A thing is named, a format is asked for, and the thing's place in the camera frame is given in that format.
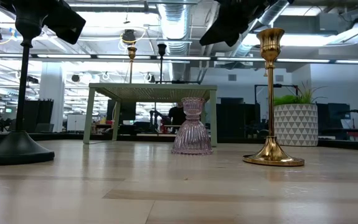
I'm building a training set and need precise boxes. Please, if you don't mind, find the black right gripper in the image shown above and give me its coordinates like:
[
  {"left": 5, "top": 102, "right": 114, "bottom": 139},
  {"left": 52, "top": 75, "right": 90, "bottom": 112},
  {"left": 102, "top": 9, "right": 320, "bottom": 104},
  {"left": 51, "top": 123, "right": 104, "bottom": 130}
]
[{"left": 199, "top": 0, "right": 293, "bottom": 48}]

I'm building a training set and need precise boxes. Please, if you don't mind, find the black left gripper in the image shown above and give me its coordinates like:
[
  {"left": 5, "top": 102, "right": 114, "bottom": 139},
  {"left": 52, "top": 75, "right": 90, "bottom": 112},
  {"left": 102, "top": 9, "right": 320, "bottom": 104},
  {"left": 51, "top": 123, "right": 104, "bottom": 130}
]
[{"left": 0, "top": 0, "right": 87, "bottom": 45}]

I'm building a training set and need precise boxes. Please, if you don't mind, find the black candlestick holder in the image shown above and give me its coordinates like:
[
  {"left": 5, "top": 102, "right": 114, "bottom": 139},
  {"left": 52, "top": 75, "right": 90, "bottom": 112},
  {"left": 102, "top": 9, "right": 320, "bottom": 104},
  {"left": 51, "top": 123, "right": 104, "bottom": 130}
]
[
  {"left": 156, "top": 43, "right": 167, "bottom": 84},
  {"left": 0, "top": 7, "right": 55, "bottom": 166}
]

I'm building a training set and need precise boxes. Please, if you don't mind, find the gold candlestick holder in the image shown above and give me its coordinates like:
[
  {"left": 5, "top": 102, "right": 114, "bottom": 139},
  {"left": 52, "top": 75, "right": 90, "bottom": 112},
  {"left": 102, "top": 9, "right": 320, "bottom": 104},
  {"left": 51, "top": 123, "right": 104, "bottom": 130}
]
[
  {"left": 126, "top": 45, "right": 138, "bottom": 84},
  {"left": 242, "top": 27, "right": 306, "bottom": 167}
]

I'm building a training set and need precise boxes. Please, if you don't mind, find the black cabinet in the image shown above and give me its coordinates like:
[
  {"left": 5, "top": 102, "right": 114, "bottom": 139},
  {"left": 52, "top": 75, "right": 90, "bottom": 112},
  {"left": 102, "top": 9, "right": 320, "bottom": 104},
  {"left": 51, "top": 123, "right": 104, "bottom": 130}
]
[
  {"left": 22, "top": 99, "right": 55, "bottom": 133},
  {"left": 215, "top": 97, "right": 262, "bottom": 138}
]

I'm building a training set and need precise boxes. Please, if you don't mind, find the mint green mesh shelf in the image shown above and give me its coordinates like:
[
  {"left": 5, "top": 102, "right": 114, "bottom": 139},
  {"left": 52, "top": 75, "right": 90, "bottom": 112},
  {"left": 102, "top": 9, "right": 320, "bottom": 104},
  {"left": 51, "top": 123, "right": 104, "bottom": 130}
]
[{"left": 83, "top": 82, "right": 219, "bottom": 148}]

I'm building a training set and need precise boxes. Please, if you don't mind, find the person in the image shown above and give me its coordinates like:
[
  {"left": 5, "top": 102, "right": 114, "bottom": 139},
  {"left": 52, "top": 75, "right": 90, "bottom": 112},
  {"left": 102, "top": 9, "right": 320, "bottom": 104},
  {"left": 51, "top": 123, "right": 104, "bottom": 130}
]
[{"left": 168, "top": 102, "right": 187, "bottom": 134}]

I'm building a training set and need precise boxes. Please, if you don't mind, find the potted plant patterned white pot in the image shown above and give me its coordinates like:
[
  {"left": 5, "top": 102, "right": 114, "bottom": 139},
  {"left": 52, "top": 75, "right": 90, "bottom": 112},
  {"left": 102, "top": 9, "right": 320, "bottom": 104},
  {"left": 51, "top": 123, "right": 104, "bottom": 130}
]
[{"left": 273, "top": 81, "right": 327, "bottom": 147}]

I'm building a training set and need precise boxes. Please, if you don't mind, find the black background workstation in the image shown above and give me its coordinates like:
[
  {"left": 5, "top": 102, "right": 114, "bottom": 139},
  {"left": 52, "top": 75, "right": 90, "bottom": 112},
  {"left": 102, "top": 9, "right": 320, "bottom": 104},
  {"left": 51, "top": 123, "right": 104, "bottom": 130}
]
[{"left": 317, "top": 102, "right": 358, "bottom": 141}]

